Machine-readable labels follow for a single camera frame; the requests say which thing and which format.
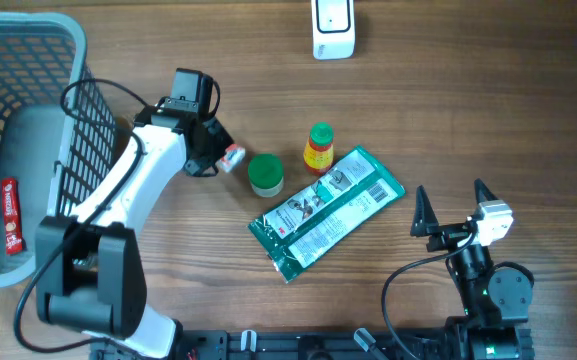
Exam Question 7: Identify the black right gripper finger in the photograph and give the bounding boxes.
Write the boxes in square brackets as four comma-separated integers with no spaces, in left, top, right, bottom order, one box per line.
[474,178,498,203]
[410,185,439,237]

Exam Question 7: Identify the green white sachet packet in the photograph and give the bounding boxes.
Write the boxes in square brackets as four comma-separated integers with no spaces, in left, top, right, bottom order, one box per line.
[248,145,406,283]

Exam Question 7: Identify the black right camera cable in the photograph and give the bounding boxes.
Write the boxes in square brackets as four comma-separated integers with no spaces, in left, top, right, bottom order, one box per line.
[380,219,480,360]

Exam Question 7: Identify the red yellow green-capped bottle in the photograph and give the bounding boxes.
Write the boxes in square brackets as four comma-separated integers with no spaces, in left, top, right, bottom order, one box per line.
[303,122,334,176]

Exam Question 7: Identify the white barcode scanner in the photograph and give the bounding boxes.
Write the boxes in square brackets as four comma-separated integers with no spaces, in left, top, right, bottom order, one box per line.
[311,0,356,61]

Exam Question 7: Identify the grey plastic mesh basket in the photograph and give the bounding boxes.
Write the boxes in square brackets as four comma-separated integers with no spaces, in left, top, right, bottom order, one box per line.
[0,12,116,288]

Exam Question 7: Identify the black mounting rail base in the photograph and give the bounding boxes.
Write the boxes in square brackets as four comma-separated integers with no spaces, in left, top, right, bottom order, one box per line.
[89,327,536,360]

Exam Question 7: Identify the red snack stick packet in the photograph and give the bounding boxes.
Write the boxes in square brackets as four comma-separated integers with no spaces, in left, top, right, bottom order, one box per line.
[1,177,24,255]

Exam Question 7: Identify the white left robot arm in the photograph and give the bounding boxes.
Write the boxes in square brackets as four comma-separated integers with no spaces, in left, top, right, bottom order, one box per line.
[30,107,234,359]

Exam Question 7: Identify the green lidded round jar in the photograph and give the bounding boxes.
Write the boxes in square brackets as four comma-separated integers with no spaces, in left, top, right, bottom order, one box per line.
[248,154,284,198]

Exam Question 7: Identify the small orange white box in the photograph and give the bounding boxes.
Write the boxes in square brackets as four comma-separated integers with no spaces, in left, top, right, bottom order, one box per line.
[217,144,246,173]

